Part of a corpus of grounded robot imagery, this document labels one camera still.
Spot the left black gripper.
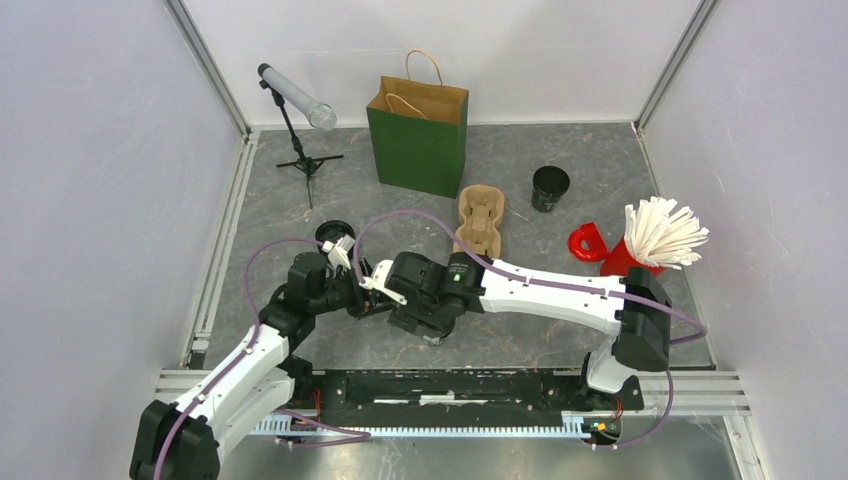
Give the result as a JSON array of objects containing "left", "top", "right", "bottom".
[{"left": 310, "top": 264, "right": 398, "bottom": 320}]

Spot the black paper coffee cup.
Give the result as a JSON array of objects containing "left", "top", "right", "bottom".
[{"left": 422, "top": 332, "right": 450, "bottom": 346}]

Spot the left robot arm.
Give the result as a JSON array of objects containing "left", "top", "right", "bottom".
[{"left": 129, "top": 252, "right": 378, "bottom": 479}]

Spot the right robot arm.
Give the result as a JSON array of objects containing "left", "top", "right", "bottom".
[{"left": 360, "top": 252, "right": 671, "bottom": 408}]

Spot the stack of black lids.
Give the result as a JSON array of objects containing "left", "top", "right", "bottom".
[{"left": 315, "top": 219, "right": 356, "bottom": 249}]

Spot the cardboard cup carrier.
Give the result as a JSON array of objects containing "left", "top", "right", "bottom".
[{"left": 455, "top": 184, "right": 505, "bottom": 259}]

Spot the black tripod stand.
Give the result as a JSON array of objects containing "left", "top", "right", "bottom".
[{"left": 259, "top": 80, "right": 344, "bottom": 209}]

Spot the red mug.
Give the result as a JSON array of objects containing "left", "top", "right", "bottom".
[{"left": 567, "top": 222, "right": 665, "bottom": 276}]

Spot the grey tube on stand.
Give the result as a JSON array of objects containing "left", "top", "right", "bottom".
[{"left": 257, "top": 63, "right": 337, "bottom": 131}]

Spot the green paper bag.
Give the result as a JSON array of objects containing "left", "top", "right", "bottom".
[{"left": 366, "top": 51, "right": 469, "bottom": 198}]

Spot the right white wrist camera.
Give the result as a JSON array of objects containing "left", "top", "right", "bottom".
[{"left": 359, "top": 259, "right": 407, "bottom": 305}]

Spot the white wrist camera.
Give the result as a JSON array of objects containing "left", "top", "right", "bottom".
[
  {"left": 359, "top": 259, "right": 407, "bottom": 305},
  {"left": 320, "top": 234, "right": 355, "bottom": 270}
]

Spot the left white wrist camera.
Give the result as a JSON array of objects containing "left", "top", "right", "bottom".
[{"left": 320, "top": 234, "right": 355, "bottom": 270}]

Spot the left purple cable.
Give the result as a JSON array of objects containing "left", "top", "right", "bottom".
[{"left": 150, "top": 237, "right": 372, "bottom": 480}]

